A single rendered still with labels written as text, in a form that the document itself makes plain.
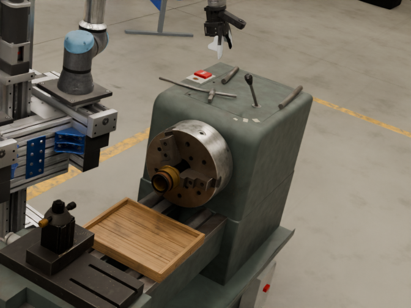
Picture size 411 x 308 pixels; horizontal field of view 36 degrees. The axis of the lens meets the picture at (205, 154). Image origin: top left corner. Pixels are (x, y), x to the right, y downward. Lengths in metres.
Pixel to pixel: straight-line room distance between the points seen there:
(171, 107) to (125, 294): 0.86
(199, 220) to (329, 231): 1.90
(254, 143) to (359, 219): 2.25
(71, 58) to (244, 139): 0.78
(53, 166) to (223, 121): 0.77
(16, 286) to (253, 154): 0.97
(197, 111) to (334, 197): 2.38
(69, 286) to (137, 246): 0.40
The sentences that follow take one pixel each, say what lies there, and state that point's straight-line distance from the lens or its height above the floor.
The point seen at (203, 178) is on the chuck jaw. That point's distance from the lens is 2.30.
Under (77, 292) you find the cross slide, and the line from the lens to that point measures 1.93.
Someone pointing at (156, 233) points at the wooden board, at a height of 0.89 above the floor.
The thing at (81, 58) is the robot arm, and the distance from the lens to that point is 2.62.
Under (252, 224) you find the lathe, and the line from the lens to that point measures 2.72.
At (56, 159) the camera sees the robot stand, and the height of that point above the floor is 0.89.
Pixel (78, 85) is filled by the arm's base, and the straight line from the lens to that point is 2.65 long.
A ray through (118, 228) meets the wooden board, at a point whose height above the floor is 0.89.
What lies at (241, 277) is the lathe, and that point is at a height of 0.54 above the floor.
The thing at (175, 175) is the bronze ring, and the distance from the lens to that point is 2.27.
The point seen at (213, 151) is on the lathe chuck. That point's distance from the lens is 2.29.
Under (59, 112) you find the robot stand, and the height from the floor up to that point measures 1.07.
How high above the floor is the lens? 2.25
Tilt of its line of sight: 28 degrees down
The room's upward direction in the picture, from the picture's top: 11 degrees clockwise
